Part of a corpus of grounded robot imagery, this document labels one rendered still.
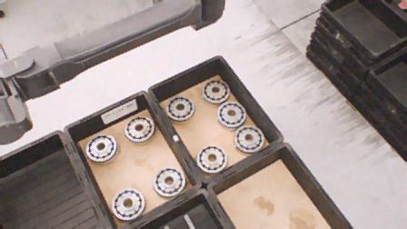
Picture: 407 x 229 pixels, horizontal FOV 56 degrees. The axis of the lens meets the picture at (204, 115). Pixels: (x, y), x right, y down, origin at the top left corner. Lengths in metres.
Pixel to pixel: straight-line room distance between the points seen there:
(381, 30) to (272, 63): 0.76
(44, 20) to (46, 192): 1.85
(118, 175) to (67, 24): 1.79
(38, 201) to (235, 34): 1.05
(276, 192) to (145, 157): 0.44
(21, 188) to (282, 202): 0.84
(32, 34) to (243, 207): 2.13
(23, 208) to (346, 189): 1.09
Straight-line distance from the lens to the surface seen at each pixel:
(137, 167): 1.31
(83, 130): 1.36
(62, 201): 1.34
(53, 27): 2.95
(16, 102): 0.73
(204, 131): 1.35
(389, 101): 2.09
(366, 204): 1.50
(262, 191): 1.28
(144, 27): 0.76
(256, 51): 1.73
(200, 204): 1.25
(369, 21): 2.29
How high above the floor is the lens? 2.03
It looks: 60 degrees down
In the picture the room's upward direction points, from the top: straight up
